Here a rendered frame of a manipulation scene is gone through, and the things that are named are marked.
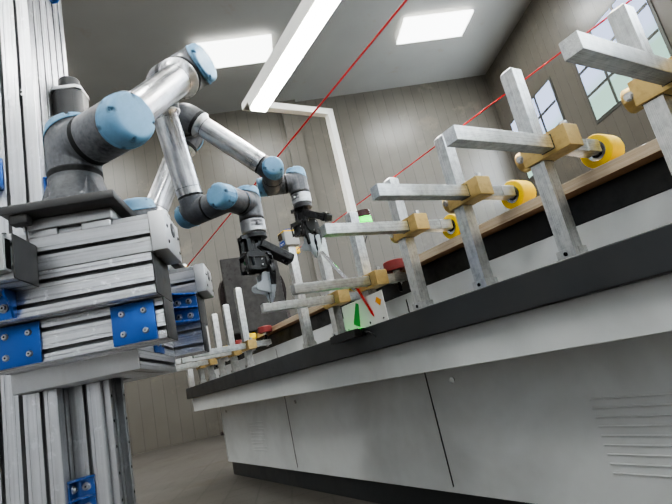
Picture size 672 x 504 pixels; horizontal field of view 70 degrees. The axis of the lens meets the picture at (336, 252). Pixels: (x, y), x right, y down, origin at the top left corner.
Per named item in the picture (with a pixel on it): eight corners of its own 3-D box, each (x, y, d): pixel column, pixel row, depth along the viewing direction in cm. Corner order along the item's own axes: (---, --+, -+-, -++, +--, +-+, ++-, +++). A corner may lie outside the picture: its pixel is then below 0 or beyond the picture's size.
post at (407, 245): (428, 327, 140) (388, 175, 151) (420, 329, 143) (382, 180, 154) (437, 325, 142) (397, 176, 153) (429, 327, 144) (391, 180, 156)
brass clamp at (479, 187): (479, 193, 119) (473, 175, 120) (443, 214, 130) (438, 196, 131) (496, 193, 122) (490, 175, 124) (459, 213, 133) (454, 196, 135)
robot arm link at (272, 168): (175, 83, 171) (292, 158, 170) (180, 101, 181) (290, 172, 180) (154, 107, 167) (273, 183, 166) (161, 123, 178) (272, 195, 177)
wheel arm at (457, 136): (459, 138, 87) (453, 120, 88) (445, 148, 90) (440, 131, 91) (611, 152, 113) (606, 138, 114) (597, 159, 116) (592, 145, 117)
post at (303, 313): (308, 347, 202) (287, 245, 213) (302, 349, 206) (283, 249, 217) (317, 345, 205) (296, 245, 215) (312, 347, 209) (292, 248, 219)
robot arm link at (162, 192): (118, 235, 164) (173, 102, 181) (129, 248, 179) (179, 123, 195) (153, 245, 165) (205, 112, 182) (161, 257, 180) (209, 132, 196)
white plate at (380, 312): (387, 320, 154) (380, 289, 156) (346, 334, 175) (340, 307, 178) (389, 320, 154) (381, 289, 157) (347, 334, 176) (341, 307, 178)
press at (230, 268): (309, 414, 807) (278, 257, 871) (312, 419, 690) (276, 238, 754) (227, 433, 788) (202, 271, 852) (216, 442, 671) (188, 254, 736)
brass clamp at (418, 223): (416, 229, 140) (412, 212, 141) (389, 244, 151) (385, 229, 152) (432, 228, 143) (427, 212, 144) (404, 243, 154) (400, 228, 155)
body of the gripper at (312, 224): (306, 240, 188) (300, 211, 191) (322, 232, 183) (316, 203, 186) (292, 238, 182) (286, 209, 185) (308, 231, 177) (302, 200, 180)
